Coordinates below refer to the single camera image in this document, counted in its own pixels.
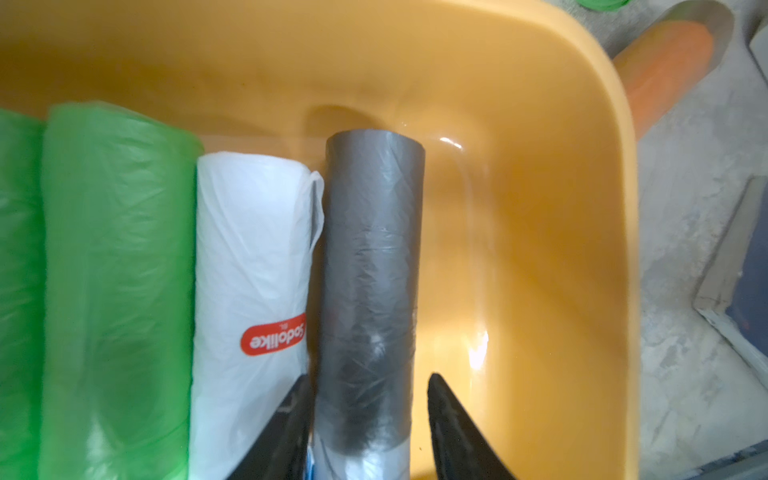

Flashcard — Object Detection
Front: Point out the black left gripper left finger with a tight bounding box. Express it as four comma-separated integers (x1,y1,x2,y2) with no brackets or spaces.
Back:
228,375,312,480

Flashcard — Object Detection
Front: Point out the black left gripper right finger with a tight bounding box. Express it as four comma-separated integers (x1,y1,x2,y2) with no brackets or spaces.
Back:
428,373,516,480

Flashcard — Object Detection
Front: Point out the white labelled trash bag roll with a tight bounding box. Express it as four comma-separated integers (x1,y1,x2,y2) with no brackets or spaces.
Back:
189,152,324,479

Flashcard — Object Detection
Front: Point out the dark grey trash bag roll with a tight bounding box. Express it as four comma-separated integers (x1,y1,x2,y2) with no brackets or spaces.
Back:
315,129,425,456

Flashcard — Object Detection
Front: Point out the short green trash bag roll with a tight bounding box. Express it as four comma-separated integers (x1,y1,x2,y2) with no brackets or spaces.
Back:
38,103,203,479

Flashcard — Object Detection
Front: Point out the small orange roll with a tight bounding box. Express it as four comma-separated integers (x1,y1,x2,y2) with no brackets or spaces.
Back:
613,1,735,139

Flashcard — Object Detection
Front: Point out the blue trash bag roll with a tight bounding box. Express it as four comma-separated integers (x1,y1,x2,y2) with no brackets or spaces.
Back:
310,440,410,480

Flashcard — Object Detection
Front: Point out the yellow plastic storage tray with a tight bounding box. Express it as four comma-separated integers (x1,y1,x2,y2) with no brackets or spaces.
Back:
1,1,639,479

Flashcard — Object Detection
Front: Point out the dark blue notebook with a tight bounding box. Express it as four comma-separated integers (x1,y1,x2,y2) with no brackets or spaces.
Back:
693,176,767,385

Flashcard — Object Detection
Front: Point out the light blue stapler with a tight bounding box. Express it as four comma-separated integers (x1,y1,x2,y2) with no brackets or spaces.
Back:
748,17,768,80

